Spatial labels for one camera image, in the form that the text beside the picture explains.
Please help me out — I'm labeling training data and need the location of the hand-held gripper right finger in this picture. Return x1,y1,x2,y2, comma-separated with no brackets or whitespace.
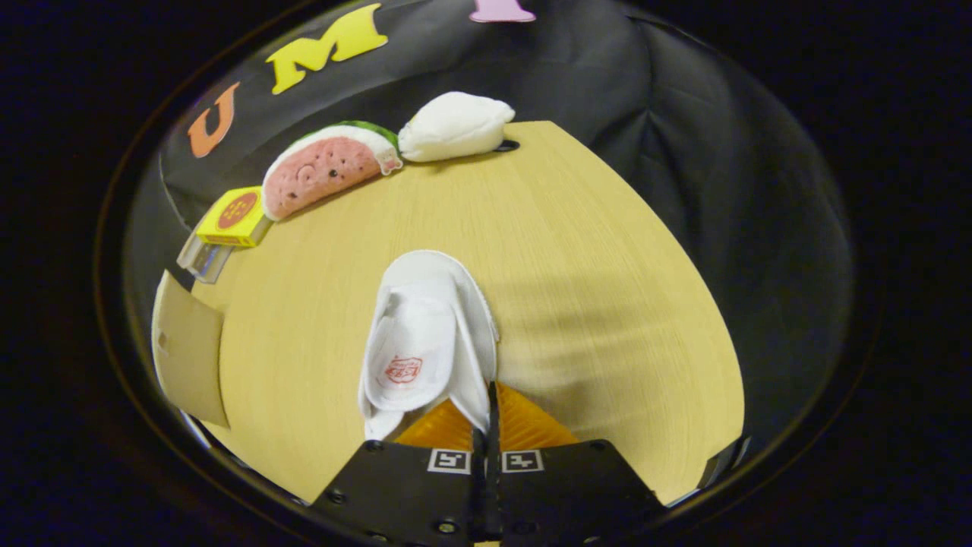
486,381,669,547

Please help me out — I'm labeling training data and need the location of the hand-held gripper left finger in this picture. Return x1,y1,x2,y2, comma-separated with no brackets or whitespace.
310,400,487,547

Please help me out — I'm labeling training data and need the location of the white canvas shoe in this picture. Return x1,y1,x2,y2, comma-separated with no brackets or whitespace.
358,250,500,441

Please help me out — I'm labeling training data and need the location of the beige storage box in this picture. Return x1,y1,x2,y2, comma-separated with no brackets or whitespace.
152,270,230,430

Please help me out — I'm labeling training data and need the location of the yellow book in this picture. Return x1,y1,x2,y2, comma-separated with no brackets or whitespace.
196,186,273,248

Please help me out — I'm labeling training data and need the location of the watermelon slice plush toy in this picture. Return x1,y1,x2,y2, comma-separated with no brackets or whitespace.
261,120,403,222

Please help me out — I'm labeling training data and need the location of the white plush toy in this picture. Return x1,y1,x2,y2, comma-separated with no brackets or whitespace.
397,91,516,163

